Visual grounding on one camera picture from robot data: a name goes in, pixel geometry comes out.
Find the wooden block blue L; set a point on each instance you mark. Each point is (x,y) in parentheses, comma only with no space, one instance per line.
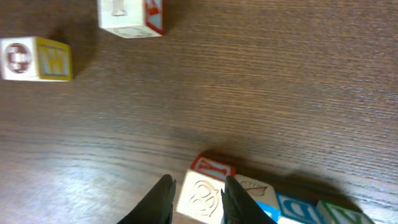
(295,211)

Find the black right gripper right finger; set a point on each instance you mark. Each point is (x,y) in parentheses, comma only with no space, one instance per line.
(239,207)

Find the wooden block green V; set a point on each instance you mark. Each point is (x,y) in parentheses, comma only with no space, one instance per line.
(335,214)

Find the wooden block mushroom A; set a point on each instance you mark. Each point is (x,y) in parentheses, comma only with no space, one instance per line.
(35,59)

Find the wooden block blue side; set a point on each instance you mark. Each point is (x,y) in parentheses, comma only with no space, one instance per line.
(263,193)

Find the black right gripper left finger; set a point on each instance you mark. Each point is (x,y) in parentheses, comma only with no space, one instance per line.
(156,207)

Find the wooden block animal drawing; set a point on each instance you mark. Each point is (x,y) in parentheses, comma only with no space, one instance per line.
(131,19)

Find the wooden block red Q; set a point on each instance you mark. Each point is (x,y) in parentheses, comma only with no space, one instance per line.
(200,196)

